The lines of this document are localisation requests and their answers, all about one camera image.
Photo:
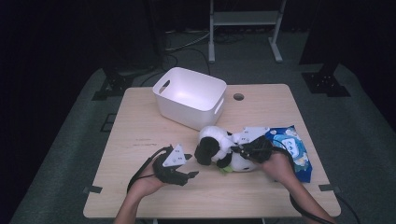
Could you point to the blue wet wipes packet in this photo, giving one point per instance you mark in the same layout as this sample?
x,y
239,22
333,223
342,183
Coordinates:
x,y
295,149

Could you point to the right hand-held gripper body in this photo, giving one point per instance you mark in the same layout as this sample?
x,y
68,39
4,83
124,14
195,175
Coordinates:
x,y
260,151

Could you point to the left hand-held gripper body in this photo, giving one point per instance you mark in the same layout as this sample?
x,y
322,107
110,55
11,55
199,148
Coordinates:
x,y
169,171

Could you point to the black tape strip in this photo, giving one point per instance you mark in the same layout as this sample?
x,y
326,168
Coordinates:
x,y
92,189
329,187

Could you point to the white plastic bin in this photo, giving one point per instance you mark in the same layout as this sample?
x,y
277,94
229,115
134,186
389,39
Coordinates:
x,y
190,96

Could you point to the black stand base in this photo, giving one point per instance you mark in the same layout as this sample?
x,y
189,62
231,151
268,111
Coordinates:
x,y
325,84
113,85

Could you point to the white metal stand frame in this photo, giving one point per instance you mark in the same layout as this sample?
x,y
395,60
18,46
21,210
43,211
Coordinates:
x,y
244,18

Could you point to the black floor tape outline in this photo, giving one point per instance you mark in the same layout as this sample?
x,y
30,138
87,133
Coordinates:
x,y
108,123

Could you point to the panda plush toy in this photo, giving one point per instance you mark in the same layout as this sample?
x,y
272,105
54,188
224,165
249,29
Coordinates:
x,y
214,146

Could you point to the person's right hand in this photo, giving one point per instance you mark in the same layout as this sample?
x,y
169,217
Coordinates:
x,y
278,168

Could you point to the person's left hand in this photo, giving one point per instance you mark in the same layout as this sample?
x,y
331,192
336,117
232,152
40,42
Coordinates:
x,y
148,183

